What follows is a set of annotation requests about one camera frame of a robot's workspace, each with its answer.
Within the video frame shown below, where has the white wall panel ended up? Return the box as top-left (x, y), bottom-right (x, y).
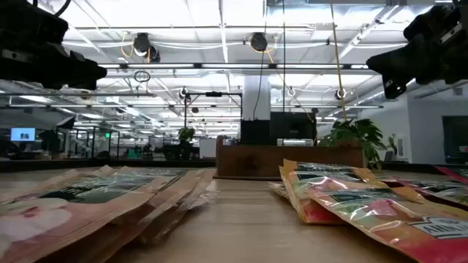
top-left (396, 135), bottom-right (409, 160)

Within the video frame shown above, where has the wooden compartment tray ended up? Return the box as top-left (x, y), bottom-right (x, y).
top-left (215, 135), bottom-right (365, 180)

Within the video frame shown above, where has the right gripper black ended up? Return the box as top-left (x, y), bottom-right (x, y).
top-left (366, 0), bottom-right (468, 100)

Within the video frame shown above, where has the long ceiling light bar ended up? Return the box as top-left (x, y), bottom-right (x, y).
top-left (97, 62), bottom-right (370, 70)

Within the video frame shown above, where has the yellow tea packet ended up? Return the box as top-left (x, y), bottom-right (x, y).
top-left (279, 159), bottom-right (389, 225)
top-left (268, 181), bottom-right (293, 201)
top-left (306, 186), bottom-right (468, 263)

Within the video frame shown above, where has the black perforated computer case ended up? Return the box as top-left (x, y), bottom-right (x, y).
top-left (240, 111), bottom-right (318, 146)

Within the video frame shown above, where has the small green office plant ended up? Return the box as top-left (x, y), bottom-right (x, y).
top-left (178, 126), bottom-right (197, 145)

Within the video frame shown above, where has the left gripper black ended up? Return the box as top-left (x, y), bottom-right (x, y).
top-left (0, 0), bottom-right (108, 91)

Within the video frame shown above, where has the black metal gantry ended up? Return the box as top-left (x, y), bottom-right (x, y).
top-left (184, 91), bottom-right (244, 129)

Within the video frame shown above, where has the dark wall display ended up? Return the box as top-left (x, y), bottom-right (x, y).
top-left (442, 115), bottom-right (468, 164)

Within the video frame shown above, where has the black ceiling cable reel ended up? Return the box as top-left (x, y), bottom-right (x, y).
top-left (132, 31), bottom-right (162, 64)
top-left (249, 31), bottom-right (269, 53)

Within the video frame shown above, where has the green potted plant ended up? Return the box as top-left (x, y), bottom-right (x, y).
top-left (318, 118), bottom-right (389, 170)

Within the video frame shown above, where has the slim leafy plant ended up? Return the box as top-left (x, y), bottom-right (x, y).
top-left (387, 133), bottom-right (399, 156)

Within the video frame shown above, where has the lit computer monitor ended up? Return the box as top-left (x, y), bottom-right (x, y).
top-left (10, 127), bottom-right (37, 142)

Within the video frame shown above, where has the yellow hanging cable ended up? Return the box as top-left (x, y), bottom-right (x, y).
top-left (330, 0), bottom-right (348, 122)

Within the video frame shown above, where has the black metal table frame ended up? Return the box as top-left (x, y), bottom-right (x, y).
top-left (0, 159), bottom-right (468, 175)

